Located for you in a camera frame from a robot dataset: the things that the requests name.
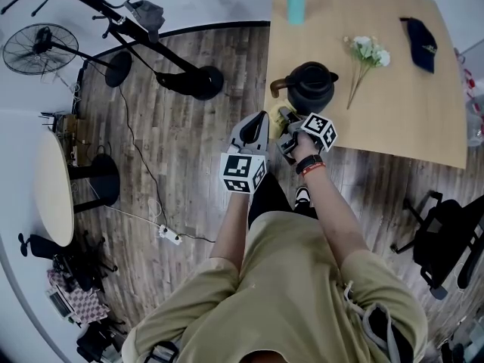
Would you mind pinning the black folded tripod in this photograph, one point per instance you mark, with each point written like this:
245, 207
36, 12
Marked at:
89, 263

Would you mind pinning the white power strip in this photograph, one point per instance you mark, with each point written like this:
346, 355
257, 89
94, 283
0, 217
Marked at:
168, 234

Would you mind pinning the black bag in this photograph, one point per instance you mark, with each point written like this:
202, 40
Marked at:
96, 342

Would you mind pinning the black coat rack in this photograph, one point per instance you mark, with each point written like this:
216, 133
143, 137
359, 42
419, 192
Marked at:
196, 79

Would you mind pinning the olive t-shirt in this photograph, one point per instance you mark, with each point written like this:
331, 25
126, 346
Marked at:
287, 297

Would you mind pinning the person's right forearm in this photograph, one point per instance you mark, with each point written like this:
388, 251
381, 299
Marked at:
332, 210

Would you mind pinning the wooden rack with clutter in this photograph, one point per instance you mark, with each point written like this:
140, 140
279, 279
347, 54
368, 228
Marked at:
66, 127

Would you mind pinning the pink checkered bag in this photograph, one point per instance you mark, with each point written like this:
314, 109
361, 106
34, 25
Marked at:
85, 303

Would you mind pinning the white and black shoe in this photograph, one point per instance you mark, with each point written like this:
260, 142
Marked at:
302, 196

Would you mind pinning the black and red wristband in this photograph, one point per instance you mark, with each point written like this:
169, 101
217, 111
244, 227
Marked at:
311, 164

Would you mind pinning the white artificial flower bunch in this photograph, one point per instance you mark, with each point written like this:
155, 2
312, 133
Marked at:
368, 51

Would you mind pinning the black trousers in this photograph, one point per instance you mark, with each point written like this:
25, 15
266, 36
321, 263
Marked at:
266, 197

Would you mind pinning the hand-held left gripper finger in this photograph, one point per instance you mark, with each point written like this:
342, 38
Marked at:
252, 118
265, 131

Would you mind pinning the yellow cloth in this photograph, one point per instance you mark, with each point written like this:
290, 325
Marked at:
275, 121

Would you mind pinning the dark navy cap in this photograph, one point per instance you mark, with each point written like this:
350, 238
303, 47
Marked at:
421, 44

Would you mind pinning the person's right hand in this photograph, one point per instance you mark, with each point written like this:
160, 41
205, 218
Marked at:
305, 147

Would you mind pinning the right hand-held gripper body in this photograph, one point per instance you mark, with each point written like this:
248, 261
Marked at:
319, 129

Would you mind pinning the black standing fan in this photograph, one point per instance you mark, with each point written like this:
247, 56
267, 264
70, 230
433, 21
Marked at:
39, 49

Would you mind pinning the black office chair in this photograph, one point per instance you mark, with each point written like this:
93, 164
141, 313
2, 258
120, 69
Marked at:
446, 236

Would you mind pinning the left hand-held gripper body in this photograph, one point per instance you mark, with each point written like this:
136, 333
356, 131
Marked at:
242, 172

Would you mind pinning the grey cap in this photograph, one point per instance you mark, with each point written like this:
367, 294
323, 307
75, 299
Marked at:
151, 15

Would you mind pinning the teal water bottle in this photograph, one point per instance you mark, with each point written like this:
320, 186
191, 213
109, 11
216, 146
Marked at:
295, 2

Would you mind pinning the person's left forearm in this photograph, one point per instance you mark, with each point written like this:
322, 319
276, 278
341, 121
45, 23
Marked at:
228, 225

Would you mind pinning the clear plastic bag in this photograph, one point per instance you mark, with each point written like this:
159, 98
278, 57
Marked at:
474, 119

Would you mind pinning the white box device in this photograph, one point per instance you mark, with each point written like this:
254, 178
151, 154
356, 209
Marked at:
58, 303

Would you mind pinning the round beige table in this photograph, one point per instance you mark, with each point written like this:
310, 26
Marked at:
53, 187

